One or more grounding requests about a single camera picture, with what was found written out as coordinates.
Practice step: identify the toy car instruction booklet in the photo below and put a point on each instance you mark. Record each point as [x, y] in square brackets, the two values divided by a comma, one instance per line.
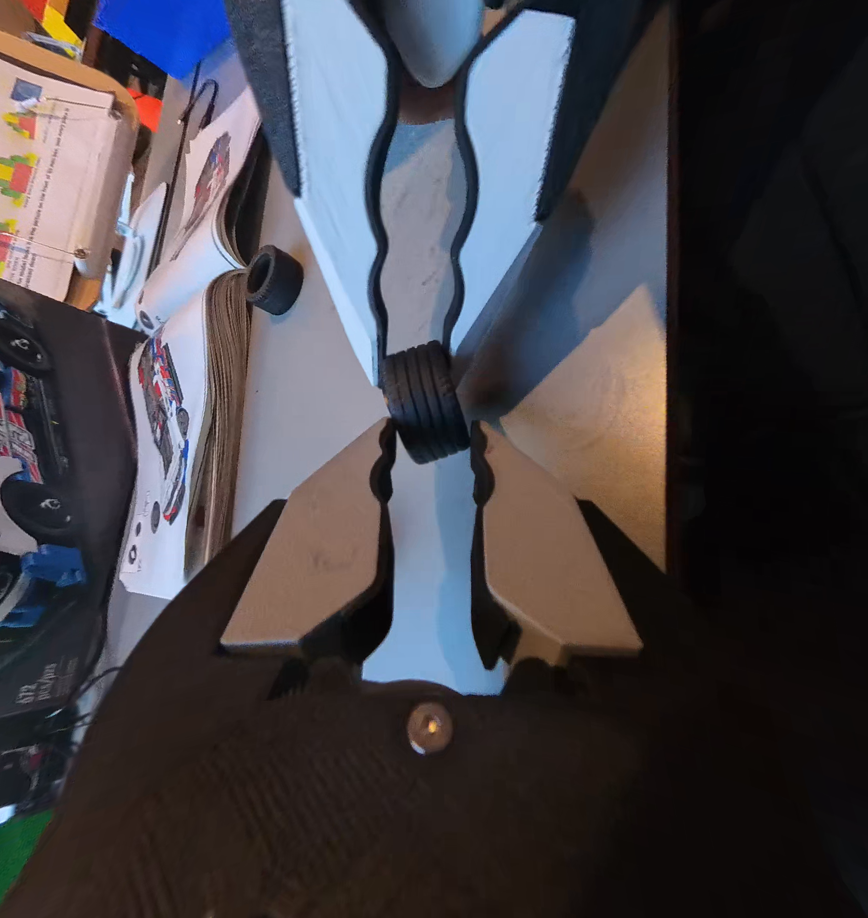
[161, 459]

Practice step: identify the blue plastic container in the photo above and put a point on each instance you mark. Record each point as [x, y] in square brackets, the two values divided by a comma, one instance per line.
[161, 32]

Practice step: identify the black toy car box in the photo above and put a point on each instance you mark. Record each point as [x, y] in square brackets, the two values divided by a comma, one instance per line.
[83, 401]

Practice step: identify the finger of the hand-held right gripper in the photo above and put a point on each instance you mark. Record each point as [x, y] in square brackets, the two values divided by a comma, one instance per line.
[520, 143]
[333, 143]

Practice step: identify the black rubber tire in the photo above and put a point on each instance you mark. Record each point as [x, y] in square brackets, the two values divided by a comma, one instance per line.
[423, 409]
[276, 287]

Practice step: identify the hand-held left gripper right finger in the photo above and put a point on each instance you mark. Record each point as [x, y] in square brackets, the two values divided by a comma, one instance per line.
[549, 559]

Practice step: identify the wooden display board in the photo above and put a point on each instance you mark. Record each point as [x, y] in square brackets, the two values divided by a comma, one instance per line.
[123, 143]

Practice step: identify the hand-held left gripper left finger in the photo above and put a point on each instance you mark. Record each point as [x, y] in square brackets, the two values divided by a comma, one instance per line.
[312, 552]

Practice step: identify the printed brick instruction sheet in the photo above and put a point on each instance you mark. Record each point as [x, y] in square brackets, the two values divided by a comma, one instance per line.
[61, 143]

